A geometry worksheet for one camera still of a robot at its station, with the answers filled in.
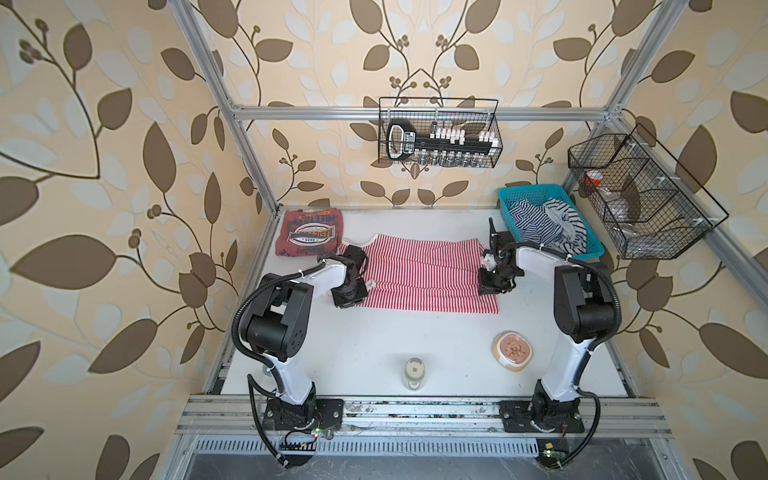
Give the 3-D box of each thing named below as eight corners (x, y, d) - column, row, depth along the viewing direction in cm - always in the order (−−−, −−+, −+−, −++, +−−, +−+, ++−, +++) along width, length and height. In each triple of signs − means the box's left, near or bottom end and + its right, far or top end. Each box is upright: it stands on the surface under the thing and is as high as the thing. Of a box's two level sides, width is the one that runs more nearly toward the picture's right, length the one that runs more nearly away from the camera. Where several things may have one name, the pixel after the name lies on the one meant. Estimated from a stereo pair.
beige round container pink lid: (496, 372, 82) (499, 369, 80) (488, 334, 89) (491, 331, 87) (535, 372, 82) (538, 369, 80) (524, 334, 89) (527, 331, 87)
